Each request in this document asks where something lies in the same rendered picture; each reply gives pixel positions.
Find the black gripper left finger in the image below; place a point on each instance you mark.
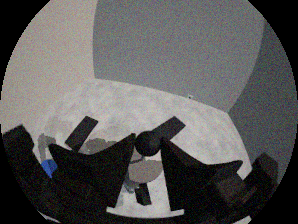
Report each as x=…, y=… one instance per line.
x=106, y=170

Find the french press coffee maker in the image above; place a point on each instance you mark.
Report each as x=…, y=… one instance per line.
x=145, y=166

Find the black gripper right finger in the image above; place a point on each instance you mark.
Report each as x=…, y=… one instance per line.
x=185, y=176

